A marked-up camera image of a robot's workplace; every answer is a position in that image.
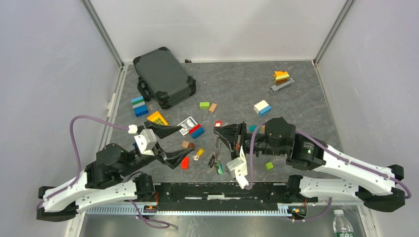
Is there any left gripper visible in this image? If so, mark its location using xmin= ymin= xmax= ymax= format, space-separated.
xmin=121 ymin=120 xmax=196 ymax=177

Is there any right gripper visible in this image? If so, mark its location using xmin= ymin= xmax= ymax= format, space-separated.
xmin=213 ymin=120 xmax=286 ymax=160

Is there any metal keyring plate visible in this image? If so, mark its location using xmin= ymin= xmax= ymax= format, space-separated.
xmin=208 ymin=135 xmax=221 ymax=168

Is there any red key tag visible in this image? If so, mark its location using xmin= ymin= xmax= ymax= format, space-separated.
xmin=214 ymin=120 xmax=222 ymax=127

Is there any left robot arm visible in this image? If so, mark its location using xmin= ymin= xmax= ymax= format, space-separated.
xmin=36 ymin=121 xmax=194 ymax=222

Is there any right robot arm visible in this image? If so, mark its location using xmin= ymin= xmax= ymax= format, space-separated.
xmin=213 ymin=117 xmax=412 ymax=212

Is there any light wooden block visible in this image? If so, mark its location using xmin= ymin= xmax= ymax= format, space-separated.
xmin=181 ymin=140 xmax=190 ymax=149

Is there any teal wooden block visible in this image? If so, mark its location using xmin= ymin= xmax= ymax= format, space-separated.
xmin=249 ymin=125 xmax=257 ymax=132

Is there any brown wooden cylinder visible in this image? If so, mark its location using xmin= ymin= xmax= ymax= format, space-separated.
xmin=188 ymin=143 xmax=196 ymax=151

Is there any red lego brick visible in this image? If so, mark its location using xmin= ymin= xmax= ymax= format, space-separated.
xmin=181 ymin=157 xmax=189 ymax=169

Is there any yellow lego plate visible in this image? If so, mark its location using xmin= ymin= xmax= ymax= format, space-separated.
xmin=147 ymin=111 xmax=169 ymax=125

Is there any playing card box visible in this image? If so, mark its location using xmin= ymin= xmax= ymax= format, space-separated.
xmin=178 ymin=116 xmax=198 ymax=136

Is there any tan wooden block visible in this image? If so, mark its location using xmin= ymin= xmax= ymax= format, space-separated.
xmin=208 ymin=103 xmax=217 ymax=113

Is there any red blue lego block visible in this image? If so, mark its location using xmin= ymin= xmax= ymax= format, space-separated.
xmin=189 ymin=124 xmax=205 ymax=139

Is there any green key tag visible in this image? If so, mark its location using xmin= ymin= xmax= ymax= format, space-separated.
xmin=215 ymin=164 xmax=224 ymax=175

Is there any green lego brick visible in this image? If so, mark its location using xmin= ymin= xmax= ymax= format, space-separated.
xmin=199 ymin=102 xmax=210 ymax=109

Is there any white blue lego block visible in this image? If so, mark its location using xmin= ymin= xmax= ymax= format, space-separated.
xmin=253 ymin=100 xmax=272 ymax=116

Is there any small green cube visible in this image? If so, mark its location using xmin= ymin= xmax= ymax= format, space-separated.
xmin=265 ymin=162 xmax=274 ymax=170

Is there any blue green white lego stack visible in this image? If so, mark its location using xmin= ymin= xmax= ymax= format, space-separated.
xmin=131 ymin=96 xmax=149 ymax=117

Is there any grey lego piece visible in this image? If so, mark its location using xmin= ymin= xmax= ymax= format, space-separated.
xmin=270 ymin=78 xmax=294 ymax=93

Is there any black hard case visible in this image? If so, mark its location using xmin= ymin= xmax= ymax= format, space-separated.
xmin=133 ymin=47 xmax=197 ymax=109

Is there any plastic water bottle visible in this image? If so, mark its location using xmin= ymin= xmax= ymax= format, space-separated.
xmin=333 ymin=209 xmax=355 ymax=237

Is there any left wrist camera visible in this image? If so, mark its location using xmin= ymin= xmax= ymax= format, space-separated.
xmin=130 ymin=127 xmax=158 ymax=156

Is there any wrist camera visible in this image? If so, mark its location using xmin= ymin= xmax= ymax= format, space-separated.
xmin=130 ymin=127 xmax=158 ymax=156
xmin=226 ymin=147 xmax=249 ymax=189

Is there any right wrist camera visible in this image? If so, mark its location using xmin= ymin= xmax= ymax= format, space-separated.
xmin=226 ymin=147 xmax=249 ymax=189

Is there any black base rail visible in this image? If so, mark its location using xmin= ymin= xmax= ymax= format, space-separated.
xmin=124 ymin=182 xmax=319 ymax=212

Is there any white cable duct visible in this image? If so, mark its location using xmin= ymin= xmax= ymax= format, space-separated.
xmin=86 ymin=204 xmax=291 ymax=217

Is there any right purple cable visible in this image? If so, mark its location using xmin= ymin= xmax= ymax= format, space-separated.
xmin=244 ymin=121 xmax=413 ymax=223

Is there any purple cable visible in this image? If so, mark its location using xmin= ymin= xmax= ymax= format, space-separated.
xmin=35 ymin=115 xmax=171 ymax=229
xmin=244 ymin=121 xmax=413 ymax=223

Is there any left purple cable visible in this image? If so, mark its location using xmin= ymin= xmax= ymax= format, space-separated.
xmin=35 ymin=115 xmax=171 ymax=229

